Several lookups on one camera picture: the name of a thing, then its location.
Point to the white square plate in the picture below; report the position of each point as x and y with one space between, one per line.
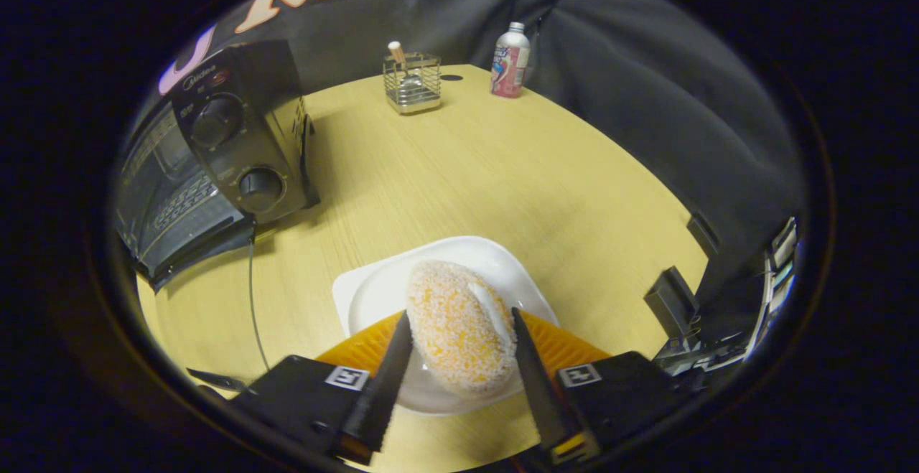
388 286

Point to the black toaster oven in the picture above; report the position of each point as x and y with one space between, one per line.
237 136

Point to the sugar-coated cream doughnut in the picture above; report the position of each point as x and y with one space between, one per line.
456 329

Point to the black block bracket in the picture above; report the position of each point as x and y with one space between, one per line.
702 235
671 297

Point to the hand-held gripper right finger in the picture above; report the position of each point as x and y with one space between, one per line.
538 387

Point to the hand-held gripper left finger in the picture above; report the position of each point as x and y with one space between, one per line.
384 387

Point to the pink labelled bottle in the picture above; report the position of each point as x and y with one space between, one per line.
510 60

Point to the dark equipment stand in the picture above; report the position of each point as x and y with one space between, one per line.
779 261

